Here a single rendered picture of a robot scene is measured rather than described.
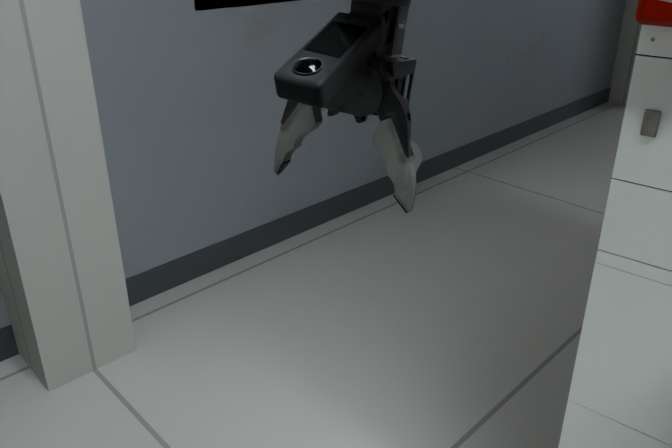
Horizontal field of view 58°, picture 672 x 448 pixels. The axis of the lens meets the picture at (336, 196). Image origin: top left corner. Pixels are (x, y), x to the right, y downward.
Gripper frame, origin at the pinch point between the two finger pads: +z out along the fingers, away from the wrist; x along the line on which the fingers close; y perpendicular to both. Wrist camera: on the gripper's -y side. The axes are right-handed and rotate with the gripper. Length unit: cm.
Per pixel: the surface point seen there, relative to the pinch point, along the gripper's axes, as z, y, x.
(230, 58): 15, 144, 120
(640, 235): 12, 52, -30
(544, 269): 86, 204, -8
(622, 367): 37, 55, -34
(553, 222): 81, 253, -3
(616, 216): 10, 53, -26
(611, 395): 44, 56, -34
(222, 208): 77, 143, 117
